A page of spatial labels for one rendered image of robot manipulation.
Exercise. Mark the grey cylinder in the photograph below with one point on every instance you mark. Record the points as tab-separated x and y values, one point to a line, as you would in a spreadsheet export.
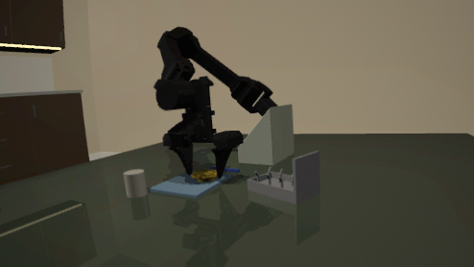
135	183

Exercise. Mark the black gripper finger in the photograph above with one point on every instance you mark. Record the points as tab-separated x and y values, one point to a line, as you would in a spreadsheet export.
221	156
186	157

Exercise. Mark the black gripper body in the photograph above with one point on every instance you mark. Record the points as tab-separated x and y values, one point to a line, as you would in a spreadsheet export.
226	139

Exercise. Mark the yellow plate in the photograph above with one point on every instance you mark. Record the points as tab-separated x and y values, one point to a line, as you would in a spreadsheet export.
205	175

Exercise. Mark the grey dish rack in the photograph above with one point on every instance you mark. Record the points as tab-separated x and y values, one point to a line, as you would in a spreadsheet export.
302	185

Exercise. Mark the light blue flat mat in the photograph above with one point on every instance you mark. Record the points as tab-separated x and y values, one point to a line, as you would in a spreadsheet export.
186	186

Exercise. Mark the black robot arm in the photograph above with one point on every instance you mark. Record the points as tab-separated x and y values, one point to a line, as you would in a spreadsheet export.
174	91

